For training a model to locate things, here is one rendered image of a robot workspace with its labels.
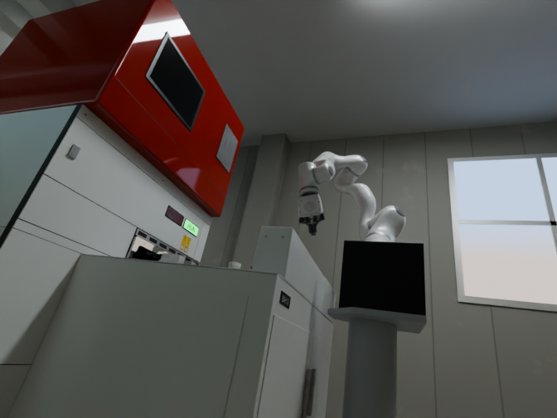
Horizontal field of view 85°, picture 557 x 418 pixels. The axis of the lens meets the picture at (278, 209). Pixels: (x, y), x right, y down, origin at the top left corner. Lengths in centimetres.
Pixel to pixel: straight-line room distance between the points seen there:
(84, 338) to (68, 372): 8
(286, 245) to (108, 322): 49
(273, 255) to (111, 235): 58
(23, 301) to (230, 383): 58
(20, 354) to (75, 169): 50
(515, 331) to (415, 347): 69
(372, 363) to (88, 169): 106
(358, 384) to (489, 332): 186
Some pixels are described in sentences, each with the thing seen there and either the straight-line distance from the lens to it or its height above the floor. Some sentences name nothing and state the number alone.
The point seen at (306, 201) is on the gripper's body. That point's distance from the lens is 127.
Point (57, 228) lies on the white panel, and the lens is 104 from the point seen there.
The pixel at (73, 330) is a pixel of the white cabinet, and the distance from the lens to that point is 101.
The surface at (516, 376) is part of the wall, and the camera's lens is 285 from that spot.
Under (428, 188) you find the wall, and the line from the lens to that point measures 318.
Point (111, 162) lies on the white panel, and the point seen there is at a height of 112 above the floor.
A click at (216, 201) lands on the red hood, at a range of 156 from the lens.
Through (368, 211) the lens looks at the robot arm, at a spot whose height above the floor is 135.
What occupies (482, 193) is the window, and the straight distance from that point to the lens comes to 319.
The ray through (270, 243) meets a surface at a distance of 81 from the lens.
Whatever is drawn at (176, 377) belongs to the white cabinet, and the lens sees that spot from 78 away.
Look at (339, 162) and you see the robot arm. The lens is 167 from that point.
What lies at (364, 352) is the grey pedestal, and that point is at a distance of 110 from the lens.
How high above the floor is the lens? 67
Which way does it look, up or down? 24 degrees up
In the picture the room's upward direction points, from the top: 11 degrees clockwise
